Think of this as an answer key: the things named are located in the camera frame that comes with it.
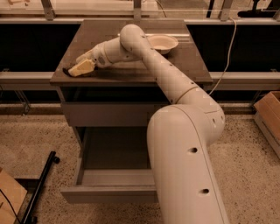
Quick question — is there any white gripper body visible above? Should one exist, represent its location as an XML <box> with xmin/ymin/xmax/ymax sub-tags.
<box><xmin>87</xmin><ymin>43</ymin><xmax>112</xmax><ymax>68</ymax></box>

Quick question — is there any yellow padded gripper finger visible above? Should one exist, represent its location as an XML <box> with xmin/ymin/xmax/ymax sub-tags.
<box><xmin>68</xmin><ymin>59</ymin><xmax>95</xmax><ymax>77</ymax></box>
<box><xmin>76</xmin><ymin>50</ymin><xmax>92</xmax><ymax>63</ymax></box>

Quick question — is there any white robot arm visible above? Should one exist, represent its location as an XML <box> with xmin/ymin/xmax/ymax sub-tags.
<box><xmin>69</xmin><ymin>24</ymin><xmax>229</xmax><ymax>224</ymax></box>

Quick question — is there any grey middle drawer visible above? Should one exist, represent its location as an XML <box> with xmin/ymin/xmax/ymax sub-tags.
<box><xmin>60</xmin><ymin>87</ymin><xmax>173</xmax><ymax>128</ymax></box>

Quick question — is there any grey drawer cabinet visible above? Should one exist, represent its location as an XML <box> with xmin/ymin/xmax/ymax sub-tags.
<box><xmin>51</xmin><ymin>20</ymin><xmax>207</xmax><ymax>148</ymax></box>

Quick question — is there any grey open bottom drawer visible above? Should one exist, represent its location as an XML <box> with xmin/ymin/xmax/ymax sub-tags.
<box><xmin>61</xmin><ymin>127</ymin><xmax>158</xmax><ymax>203</ymax></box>

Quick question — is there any white bowl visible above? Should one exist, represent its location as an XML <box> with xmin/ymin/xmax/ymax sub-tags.
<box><xmin>147</xmin><ymin>34</ymin><xmax>179</xmax><ymax>54</ymax></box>

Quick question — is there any black metal stand bar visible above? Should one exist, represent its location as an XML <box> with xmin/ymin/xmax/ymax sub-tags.
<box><xmin>21</xmin><ymin>151</ymin><xmax>60</xmax><ymax>224</ymax></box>

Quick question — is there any cardboard box left corner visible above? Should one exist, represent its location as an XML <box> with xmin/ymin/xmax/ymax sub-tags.
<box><xmin>0</xmin><ymin>168</ymin><xmax>27</xmax><ymax>224</ymax></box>

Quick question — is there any cardboard box right side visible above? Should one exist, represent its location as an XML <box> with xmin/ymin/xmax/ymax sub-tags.
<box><xmin>254</xmin><ymin>91</ymin><xmax>280</xmax><ymax>158</ymax></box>

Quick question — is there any grey metal rail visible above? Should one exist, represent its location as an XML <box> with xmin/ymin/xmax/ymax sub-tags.
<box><xmin>0</xmin><ymin>72</ymin><xmax>280</xmax><ymax>91</ymax></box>

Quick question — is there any white cable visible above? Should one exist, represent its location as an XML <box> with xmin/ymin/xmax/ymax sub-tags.
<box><xmin>207</xmin><ymin>17</ymin><xmax>238</xmax><ymax>96</ymax></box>

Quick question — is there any thin black cable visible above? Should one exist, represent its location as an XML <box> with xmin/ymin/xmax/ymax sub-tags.
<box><xmin>0</xmin><ymin>188</ymin><xmax>22</xmax><ymax>224</ymax></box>

